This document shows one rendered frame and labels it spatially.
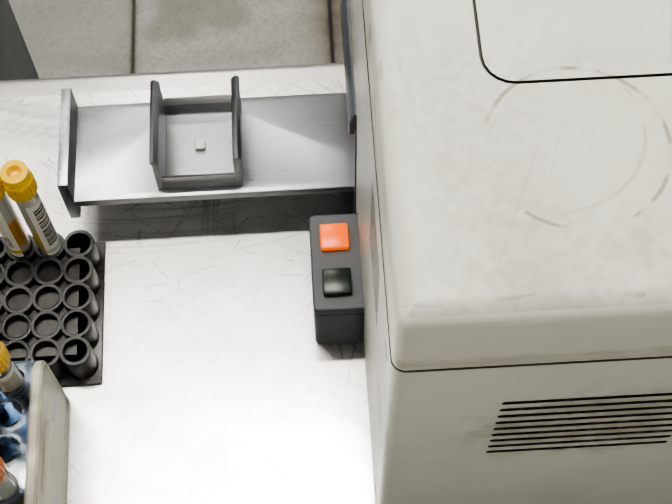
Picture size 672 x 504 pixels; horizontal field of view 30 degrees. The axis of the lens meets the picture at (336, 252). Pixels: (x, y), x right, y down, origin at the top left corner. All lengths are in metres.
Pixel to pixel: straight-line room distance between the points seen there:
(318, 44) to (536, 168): 1.48
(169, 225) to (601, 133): 0.38
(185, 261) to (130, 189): 0.06
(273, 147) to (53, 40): 1.24
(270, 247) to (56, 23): 1.26
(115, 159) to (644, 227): 0.40
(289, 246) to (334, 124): 0.08
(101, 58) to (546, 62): 1.50
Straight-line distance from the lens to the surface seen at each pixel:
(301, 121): 0.76
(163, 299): 0.75
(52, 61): 1.95
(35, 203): 0.70
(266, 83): 0.82
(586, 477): 0.62
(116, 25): 1.96
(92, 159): 0.76
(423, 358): 0.45
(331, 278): 0.69
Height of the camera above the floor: 1.56
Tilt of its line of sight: 64 degrees down
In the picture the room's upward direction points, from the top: 1 degrees counter-clockwise
